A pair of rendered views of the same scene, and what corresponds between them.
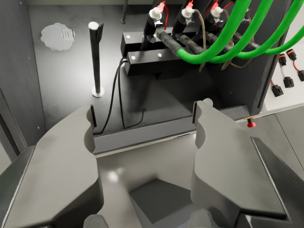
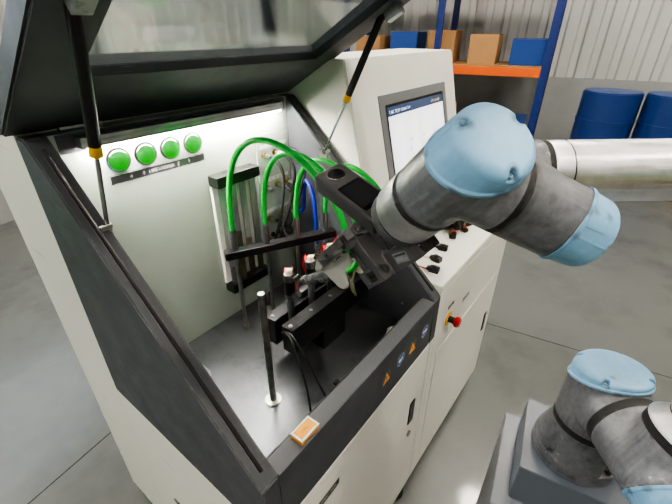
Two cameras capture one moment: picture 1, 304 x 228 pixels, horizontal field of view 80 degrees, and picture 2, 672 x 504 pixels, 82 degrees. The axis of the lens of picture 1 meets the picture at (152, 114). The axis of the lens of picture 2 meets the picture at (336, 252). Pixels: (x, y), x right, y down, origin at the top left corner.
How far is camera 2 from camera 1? 53 cm
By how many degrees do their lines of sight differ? 40
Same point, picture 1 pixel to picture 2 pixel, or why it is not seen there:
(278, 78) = (426, 261)
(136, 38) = (279, 312)
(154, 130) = (362, 368)
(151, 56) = (304, 315)
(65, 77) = not seen: hidden behind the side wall
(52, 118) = not seen: hidden behind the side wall
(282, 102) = (447, 273)
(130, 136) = (345, 388)
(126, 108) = (317, 393)
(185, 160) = (465, 489)
